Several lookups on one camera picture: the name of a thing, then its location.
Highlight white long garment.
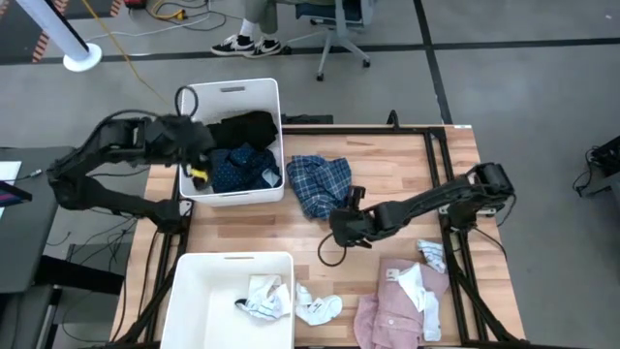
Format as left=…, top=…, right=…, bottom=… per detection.
left=397, top=263, right=443, bottom=342

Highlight white cable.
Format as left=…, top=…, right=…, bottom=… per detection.
left=84, top=12, right=214, bottom=43

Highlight black floor cables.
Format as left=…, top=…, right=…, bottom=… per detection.
left=46, top=207, right=146, bottom=272

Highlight person's leg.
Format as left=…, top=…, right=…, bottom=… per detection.
left=239, top=0, right=280, bottom=43

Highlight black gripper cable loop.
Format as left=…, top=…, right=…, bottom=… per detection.
left=173, top=84, right=201, bottom=120
left=316, top=232, right=350, bottom=269

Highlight navy polka dot shirt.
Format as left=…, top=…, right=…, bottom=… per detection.
left=208, top=143, right=283, bottom=194

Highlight dark tablet device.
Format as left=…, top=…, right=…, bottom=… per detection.
left=0, top=180, right=34, bottom=207

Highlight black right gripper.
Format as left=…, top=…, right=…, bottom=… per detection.
left=328, top=185, right=377, bottom=249

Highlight black desk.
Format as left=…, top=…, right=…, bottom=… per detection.
left=0, top=146, right=77, bottom=296

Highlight black garment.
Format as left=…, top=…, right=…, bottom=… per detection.
left=206, top=110, right=280, bottom=152

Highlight grey office chair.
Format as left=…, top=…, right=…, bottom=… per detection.
left=281, top=0, right=372, bottom=82

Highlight black bar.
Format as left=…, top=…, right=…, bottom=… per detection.
left=278, top=113, right=335, bottom=125

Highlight black desk base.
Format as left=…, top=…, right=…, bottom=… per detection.
left=0, top=255, right=125, bottom=349

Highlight white paper sheet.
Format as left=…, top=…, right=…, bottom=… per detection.
left=0, top=161, right=23, bottom=185

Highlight blue plaid shirt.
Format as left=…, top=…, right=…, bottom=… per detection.
left=285, top=154, right=354, bottom=222

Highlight white black pole with base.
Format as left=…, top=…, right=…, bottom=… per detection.
left=14, top=0, right=103, bottom=73

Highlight white sock with print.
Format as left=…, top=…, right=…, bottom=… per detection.
left=294, top=282, right=344, bottom=327

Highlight black aluminium frame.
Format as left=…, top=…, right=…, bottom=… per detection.
left=113, top=110, right=527, bottom=349

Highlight black device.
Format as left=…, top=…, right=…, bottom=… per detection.
left=589, top=134, right=620, bottom=178

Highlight person's black white sneaker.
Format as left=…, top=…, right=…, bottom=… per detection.
left=244, top=37, right=283, bottom=59
left=211, top=33, right=256, bottom=57

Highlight white plastic bin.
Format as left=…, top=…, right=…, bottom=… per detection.
left=159, top=251, right=295, bottom=349
left=177, top=77, right=286, bottom=208

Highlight white striped sock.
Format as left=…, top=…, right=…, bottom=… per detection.
left=234, top=289, right=293, bottom=322
left=417, top=238, right=448, bottom=274

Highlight pink shirt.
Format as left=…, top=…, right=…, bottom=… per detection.
left=353, top=258, right=451, bottom=349

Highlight yellow cable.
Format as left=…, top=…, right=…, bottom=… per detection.
left=79, top=0, right=188, bottom=106

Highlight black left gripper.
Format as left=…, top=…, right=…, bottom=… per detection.
left=158, top=113, right=217, bottom=170

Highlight black mat hazard striped edge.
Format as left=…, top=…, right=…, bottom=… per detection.
left=0, top=0, right=123, bottom=65

